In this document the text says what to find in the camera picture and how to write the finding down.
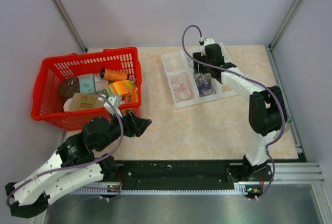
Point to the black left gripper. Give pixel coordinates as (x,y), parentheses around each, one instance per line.
(135,125)

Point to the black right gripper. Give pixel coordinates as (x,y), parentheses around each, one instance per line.
(201,70)

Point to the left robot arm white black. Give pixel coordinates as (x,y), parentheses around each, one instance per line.
(73,165)

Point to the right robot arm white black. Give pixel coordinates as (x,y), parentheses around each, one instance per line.
(266,113)

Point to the rainbow striped box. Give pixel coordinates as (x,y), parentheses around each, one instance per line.
(126,89)

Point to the white compartment organizer tray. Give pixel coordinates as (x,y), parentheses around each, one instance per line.
(187,88)

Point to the grey white box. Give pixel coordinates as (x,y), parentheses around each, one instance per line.
(100,84)

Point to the orange cylinder can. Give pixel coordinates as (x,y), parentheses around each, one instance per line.
(112,75)

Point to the brown cardboard box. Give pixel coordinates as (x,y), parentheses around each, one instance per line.
(81,101)

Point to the light blue box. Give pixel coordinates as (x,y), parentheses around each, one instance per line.
(86,84)

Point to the brown round cookie pack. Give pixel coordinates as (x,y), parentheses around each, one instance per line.
(69,87)

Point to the red plastic basket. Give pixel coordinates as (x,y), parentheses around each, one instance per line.
(48,106)

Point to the clear plastic bottle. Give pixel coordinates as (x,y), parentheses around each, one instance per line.
(287,125)

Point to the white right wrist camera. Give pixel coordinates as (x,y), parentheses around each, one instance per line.
(206,41)

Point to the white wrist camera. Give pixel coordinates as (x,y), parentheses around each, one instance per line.
(112,104)
(206,41)

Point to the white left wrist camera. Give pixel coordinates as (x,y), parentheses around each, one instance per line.
(112,104)

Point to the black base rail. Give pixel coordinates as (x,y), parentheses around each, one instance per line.
(179,174)

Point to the aluminium frame post left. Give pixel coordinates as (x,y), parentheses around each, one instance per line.
(69,24)

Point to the aluminium frame post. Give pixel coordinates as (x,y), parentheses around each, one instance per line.
(69,24)
(285,23)

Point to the aluminium frame post right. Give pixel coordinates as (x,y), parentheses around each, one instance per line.
(285,23)

